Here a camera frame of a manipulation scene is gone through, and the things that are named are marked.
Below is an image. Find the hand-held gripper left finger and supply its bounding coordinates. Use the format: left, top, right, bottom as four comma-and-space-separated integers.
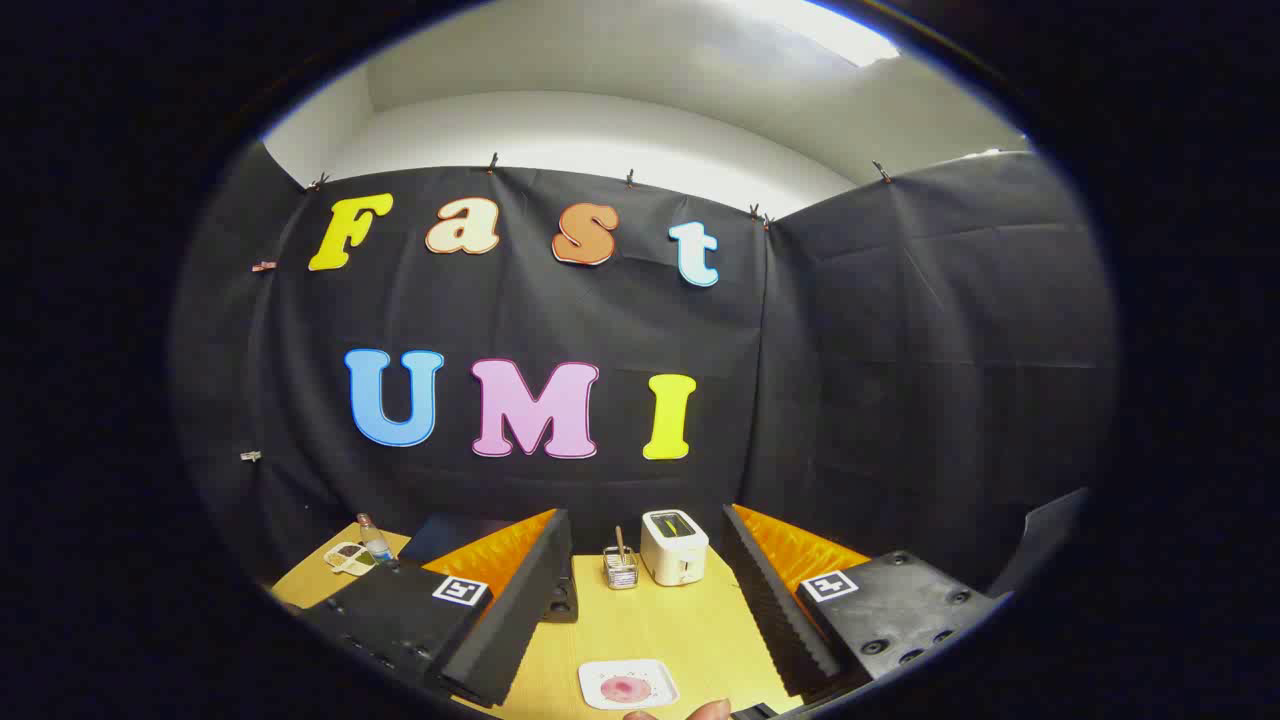
300, 508, 579, 709

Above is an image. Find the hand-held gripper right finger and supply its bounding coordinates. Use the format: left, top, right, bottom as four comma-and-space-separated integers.
722, 503, 1006, 701

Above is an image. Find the black toaster oven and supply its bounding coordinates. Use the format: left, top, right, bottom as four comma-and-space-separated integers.
397, 513, 580, 625

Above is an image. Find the white square plate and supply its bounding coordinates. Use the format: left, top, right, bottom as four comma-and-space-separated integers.
578, 658, 681, 712

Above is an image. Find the white pop-up toaster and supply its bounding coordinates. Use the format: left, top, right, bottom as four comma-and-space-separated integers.
640, 509, 710, 587

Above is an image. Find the clear plastic water bottle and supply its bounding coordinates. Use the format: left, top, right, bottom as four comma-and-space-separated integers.
357, 513, 396, 566

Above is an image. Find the white divided snack tray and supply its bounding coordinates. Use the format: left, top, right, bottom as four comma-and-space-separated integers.
324, 541, 376, 577

